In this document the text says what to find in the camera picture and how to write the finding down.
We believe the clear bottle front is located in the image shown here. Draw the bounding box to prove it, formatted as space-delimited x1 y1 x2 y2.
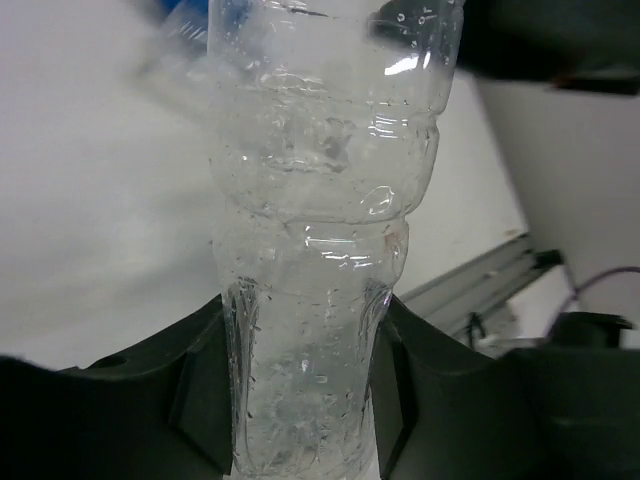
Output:
207 1 463 479

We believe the aluminium frame rail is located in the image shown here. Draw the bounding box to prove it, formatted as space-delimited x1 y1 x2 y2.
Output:
401 235 564 356

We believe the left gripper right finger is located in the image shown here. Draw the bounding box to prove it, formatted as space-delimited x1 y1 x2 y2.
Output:
372 301 639 479

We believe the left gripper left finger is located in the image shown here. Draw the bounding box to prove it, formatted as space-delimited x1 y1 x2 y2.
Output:
1 299 232 479

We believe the blue label bottle back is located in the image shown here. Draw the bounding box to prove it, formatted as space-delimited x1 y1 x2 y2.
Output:
136 1 209 89

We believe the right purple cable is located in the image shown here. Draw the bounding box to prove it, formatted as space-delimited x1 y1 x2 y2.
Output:
547 267 640 341

